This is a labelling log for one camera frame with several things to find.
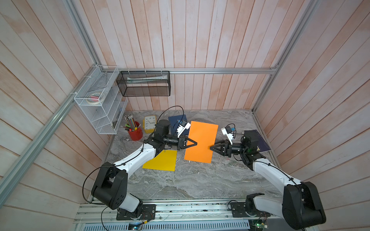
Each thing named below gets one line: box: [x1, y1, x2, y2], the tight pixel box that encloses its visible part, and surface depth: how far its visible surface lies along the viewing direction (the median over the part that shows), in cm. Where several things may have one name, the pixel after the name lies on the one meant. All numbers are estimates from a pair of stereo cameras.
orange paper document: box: [184, 120, 219, 164], surface depth 74 cm
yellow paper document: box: [142, 149, 178, 172], surface depth 91 cm
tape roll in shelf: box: [86, 91, 105, 105], surface depth 75 cm
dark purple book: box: [252, 129, 272, 153], surface depth 101 cm
